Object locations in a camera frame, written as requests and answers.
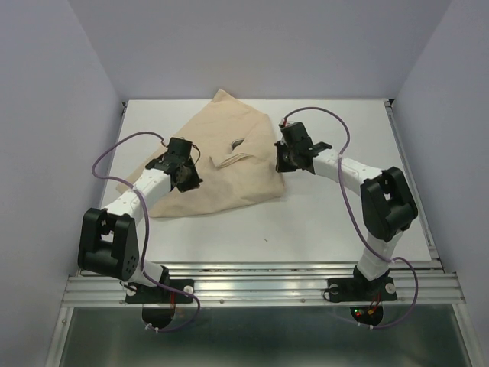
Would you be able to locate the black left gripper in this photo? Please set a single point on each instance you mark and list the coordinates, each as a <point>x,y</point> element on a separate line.
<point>193,183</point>

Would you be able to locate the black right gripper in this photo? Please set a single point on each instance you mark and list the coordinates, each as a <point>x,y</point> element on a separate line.
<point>280,165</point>

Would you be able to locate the beige cloth drape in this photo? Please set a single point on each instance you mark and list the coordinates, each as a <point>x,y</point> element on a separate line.
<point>230,179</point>

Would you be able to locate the stainless steel tray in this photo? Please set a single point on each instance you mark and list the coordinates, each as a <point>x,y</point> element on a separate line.
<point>236,143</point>

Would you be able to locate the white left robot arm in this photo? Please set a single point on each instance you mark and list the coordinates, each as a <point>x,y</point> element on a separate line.
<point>114,239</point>

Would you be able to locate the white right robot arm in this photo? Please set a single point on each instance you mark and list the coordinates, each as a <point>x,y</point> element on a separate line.
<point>387,204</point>

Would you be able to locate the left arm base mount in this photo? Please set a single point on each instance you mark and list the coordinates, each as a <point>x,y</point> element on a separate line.
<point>159,312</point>

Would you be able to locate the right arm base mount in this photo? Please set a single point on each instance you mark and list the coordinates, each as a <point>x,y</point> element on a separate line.
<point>367,296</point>

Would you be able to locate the aluminium mounting rail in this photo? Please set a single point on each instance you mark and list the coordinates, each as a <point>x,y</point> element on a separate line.
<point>266,285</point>

